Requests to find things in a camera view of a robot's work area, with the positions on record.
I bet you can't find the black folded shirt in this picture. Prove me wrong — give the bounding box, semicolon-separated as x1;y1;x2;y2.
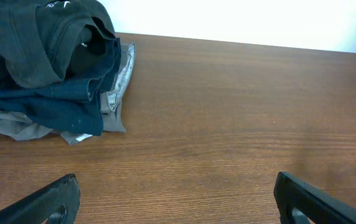
0;0;121;89

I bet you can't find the navy blue folded shirt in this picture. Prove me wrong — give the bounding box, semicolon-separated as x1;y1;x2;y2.
0;38;121;136

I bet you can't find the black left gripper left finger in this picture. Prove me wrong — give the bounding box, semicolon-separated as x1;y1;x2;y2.
0;174;80;224

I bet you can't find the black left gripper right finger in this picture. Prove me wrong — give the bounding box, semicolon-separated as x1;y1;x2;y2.
274;172;356;224

